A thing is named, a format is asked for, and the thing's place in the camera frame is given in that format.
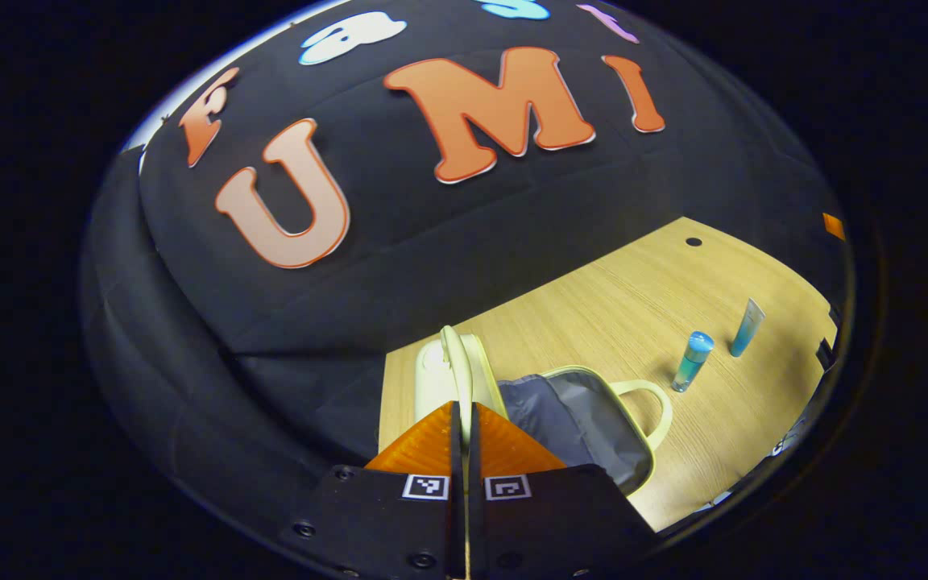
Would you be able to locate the black backdrop cloth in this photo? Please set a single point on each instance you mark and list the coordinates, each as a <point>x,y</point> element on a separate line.
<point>399,266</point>

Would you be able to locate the pale yellow small suitcase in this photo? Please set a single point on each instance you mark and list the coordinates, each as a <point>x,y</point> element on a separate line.
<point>577,419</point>

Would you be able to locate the blue skin care bottle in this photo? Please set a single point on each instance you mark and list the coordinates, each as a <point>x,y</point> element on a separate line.
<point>691,362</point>

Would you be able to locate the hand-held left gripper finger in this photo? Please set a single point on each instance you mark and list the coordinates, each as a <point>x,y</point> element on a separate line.
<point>474,524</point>
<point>457,515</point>

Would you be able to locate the blue white skin care tube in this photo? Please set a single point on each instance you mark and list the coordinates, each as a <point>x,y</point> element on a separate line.
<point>747,329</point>

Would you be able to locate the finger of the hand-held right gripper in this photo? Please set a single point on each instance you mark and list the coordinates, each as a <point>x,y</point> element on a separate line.
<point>834,226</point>

